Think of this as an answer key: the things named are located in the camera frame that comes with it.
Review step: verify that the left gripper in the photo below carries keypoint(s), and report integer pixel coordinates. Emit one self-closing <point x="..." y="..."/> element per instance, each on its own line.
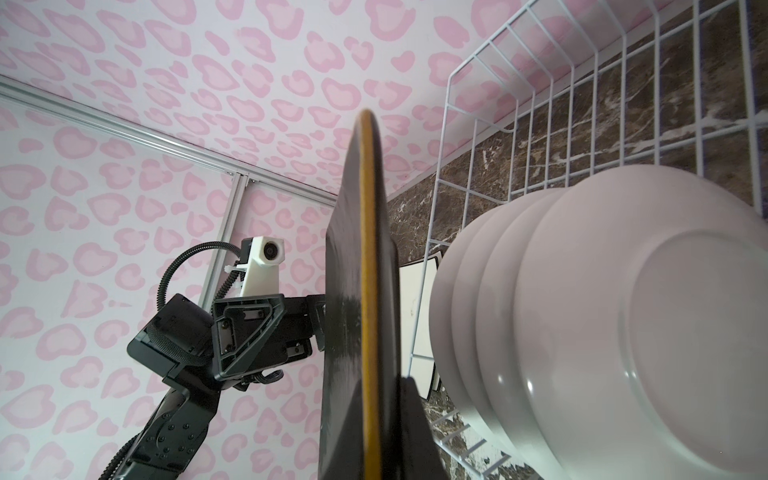
<point x="254" y="336"/>

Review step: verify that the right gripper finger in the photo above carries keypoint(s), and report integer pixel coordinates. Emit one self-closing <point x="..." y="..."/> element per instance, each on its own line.
<point x="419" y="455"/>

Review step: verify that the dark brown square plate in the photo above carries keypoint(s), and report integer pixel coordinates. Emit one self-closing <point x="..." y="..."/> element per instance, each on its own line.
<point x="360" y="416"/>

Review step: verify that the square white plate round well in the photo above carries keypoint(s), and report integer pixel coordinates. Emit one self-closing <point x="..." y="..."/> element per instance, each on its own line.
<point x="416" y="280"/>

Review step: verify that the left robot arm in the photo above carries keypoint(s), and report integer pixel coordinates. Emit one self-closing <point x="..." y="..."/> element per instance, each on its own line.
<point x="198" y="354"/>

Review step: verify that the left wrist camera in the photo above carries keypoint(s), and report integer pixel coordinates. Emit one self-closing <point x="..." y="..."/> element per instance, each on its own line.
<point x="260" y="261"/>

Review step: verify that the white wire dish rack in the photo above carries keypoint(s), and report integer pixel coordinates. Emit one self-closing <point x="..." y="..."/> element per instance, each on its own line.
<point x="565" y="90"/>

